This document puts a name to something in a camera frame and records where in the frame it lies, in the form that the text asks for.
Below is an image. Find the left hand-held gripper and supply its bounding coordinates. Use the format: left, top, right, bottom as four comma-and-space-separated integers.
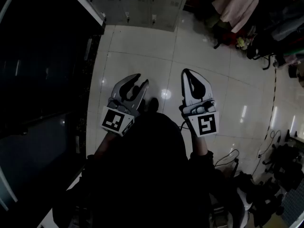
99, 73, 150, 137

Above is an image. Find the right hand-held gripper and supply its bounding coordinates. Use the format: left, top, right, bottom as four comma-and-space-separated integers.
178, 68, 219, 137

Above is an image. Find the grey metal locker cabinet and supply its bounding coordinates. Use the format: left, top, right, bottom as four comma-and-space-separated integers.
63, 0, 193, 32

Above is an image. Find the person's left forearm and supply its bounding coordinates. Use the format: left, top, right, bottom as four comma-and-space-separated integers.
94, 131, 121, 160

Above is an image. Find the person's right forearm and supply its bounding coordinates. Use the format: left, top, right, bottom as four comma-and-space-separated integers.
191, 132, 212, 157

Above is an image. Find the person's black shoe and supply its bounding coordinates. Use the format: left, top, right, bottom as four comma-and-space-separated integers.
148, 97, 160, 113

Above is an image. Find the yellow plush toy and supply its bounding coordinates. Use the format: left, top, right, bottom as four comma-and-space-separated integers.
236, 37, 248, 50

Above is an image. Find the black clothes rack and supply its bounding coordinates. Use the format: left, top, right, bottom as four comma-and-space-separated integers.
246, 27, 280, 71

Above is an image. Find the black yellow striped floor strip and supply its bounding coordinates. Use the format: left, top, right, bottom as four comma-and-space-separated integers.
266, 66, 279, 134

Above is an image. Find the person's black clothing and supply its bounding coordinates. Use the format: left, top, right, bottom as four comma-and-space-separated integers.
51, 112, 239, 228

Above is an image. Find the dark glass door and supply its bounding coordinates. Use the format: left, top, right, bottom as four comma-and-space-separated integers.
0, 0, 106, 212

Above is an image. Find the pink hanging garment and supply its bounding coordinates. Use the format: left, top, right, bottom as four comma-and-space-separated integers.
205, 0, 268, 33

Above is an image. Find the black bucket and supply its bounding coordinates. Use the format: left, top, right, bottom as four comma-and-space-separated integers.
288, 64, 301, 79

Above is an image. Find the grey hanging garment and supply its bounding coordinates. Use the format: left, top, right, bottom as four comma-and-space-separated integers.
267, 5, 304, 42

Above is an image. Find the black office chair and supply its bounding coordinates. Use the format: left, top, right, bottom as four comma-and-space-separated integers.
262, 143, 304, 192

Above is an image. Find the black floor cable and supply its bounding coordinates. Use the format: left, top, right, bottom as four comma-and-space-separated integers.
251, 129, 282, 177

